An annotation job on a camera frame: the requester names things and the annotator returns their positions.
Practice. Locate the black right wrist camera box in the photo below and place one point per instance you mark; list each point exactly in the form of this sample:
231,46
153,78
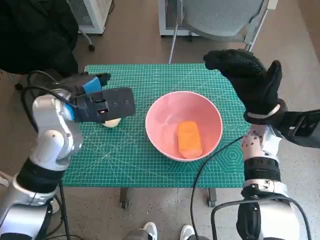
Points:
300,125

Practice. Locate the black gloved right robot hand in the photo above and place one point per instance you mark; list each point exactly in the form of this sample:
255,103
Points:
252,85

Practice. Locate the long toy bread loaf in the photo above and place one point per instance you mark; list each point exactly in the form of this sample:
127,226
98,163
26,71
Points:
190,140

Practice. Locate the grey mesh office chair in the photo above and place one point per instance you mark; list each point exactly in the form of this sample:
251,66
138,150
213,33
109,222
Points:
217,17

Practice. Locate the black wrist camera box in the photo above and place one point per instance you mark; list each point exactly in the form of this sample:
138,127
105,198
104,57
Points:
300,125
110,105

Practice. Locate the chair leg with caster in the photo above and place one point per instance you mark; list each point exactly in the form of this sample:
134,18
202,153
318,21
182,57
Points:
91,47

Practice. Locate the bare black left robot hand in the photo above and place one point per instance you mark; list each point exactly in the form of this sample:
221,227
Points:
77,83

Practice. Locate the pink bowl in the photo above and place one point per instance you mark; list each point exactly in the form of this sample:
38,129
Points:
162,120

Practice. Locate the black table leg with caster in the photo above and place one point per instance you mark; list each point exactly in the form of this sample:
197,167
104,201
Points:
212,197
124,197

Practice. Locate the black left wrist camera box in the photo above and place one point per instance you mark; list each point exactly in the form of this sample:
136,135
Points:
110,105

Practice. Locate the green cutting mat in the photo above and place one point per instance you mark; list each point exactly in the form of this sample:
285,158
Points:
140,80

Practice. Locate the round toy bread bun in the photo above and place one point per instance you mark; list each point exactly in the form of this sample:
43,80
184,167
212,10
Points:
111,123

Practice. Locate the black chair caster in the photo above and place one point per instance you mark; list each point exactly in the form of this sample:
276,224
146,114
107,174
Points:
19,86

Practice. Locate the white appliance with mesh grille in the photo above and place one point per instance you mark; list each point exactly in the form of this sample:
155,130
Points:
97,15

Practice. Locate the white shoe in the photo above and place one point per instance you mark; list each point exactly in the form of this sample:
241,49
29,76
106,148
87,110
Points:
150,228
187,231

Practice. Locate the white appliance with dark grille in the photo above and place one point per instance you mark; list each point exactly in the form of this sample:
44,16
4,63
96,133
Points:
171,15

